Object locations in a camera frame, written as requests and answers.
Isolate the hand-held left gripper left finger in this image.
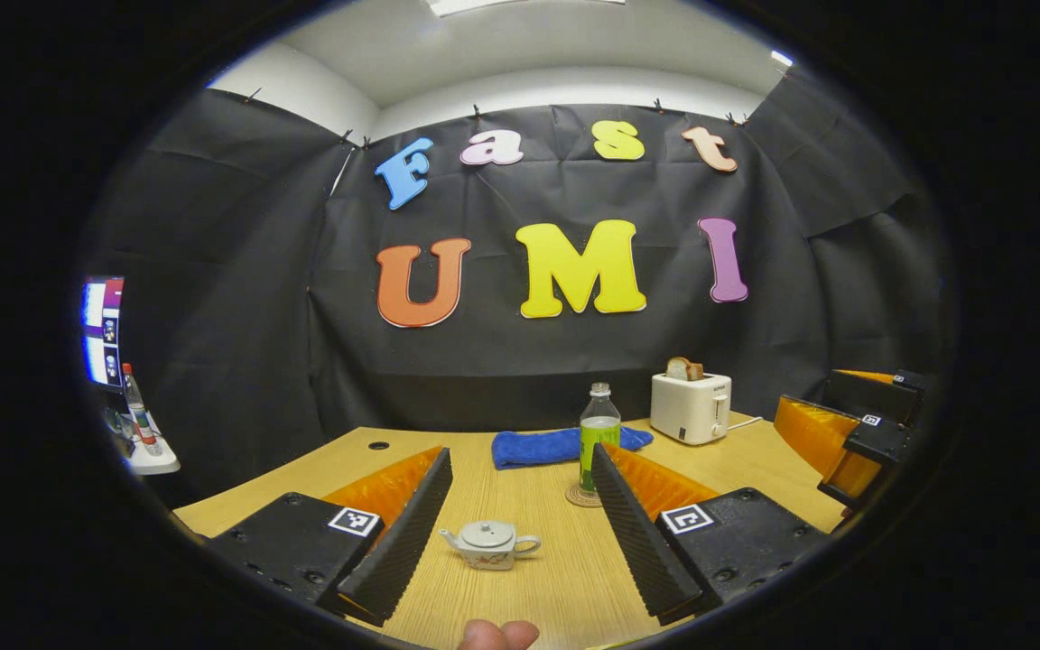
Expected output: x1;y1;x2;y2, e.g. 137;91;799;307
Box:
209;447;454;627

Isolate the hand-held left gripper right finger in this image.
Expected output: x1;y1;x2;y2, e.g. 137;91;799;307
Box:
591;442;830;624

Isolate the white ceramic teacup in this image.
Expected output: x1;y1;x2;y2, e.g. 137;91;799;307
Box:
439;528;543;571

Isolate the green label water bottle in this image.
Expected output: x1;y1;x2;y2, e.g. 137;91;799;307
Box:
579;382;622;493

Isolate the red cap plastic bottle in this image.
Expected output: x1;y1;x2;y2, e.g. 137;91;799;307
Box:
121;363;163;457

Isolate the blue towel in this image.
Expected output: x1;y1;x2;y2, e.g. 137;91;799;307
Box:
491;426;655;470

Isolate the white toaster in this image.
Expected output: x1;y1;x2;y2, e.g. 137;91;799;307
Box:
650;372;733;446

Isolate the white side table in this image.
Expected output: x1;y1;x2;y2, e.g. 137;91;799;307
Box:
114;411;181;476

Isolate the computer monitor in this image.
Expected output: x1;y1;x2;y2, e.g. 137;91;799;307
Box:
80;276;125;389

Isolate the ceiling light panel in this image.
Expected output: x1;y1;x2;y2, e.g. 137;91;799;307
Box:
425;0;629;17

